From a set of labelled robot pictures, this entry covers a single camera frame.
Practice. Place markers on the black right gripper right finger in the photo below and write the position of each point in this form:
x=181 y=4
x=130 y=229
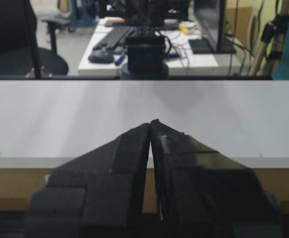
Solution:
x=203 y=194

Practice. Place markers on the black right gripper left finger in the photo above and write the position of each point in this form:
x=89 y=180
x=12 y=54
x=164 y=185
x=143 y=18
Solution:
x=97 y=195

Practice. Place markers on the white base board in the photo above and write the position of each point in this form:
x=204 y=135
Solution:
x=44 y=124

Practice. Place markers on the black computer mouse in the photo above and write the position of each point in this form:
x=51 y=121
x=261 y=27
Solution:
x=100 y=56

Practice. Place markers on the white office desk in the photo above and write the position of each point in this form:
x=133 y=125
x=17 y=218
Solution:
x=187 y=64

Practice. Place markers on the metal tripod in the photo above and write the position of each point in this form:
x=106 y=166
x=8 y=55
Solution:
x=269 y=53

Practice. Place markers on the black keyboard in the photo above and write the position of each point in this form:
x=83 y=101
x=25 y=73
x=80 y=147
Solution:
x=114 y=37

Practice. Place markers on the black office chair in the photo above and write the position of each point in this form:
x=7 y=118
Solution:
x=20 y=54

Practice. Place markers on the black computer monitor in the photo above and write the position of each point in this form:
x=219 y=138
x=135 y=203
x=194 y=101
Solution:
x=210 y=14

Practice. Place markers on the black camera on stand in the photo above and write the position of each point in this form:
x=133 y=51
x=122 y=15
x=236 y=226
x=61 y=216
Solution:
x=145 y=59

